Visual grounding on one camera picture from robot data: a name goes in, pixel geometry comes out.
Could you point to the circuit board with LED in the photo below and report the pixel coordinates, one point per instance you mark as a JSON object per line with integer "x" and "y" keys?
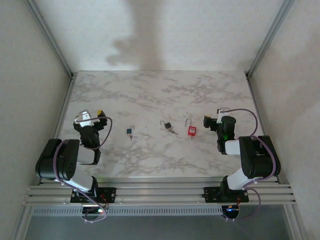
{"x": 100, "y": 211}
{"x": 230, "y": 210}

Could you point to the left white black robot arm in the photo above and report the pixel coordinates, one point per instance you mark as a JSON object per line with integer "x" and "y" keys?
{"x": 62, "y": 160}

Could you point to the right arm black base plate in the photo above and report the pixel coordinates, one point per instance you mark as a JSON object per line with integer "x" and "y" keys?
{"x": 210, "y": 196}

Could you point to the aluminium table side rail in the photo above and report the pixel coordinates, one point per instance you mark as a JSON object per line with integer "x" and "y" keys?
{"x": 257, "y": 110}
{"x": 63, "y": 110}

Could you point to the aluminium mounting rails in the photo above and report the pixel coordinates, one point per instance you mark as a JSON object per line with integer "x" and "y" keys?
{"x": 160, "y": 192}

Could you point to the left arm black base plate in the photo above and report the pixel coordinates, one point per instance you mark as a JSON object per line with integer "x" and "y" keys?
{"x": 111, "y": 193}

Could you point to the small black padlock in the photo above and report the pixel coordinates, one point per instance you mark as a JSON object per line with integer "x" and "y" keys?
{"x": 168, "y": 125}

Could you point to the aluminium frame post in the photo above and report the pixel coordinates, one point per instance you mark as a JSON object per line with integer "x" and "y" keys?
{"x": 270, "y": 35}
{"x": 50, "y": 37}

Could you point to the small blue padlock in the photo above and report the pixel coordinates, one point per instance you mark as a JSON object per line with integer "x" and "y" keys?
{"x": 129, "y": 130}

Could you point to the red padlock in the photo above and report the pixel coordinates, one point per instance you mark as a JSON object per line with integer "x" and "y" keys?
{"x": 191, "y": 130}

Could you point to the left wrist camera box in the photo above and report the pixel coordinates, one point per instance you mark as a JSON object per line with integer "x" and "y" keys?
{"x": 83, "y": 116}

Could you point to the black padlock keys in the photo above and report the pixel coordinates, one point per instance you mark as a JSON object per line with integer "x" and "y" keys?
{"x": 173, "y": 131}

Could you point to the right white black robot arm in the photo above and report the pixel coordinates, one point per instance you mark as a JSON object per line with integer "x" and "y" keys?
{"x": 257, "y": 157}

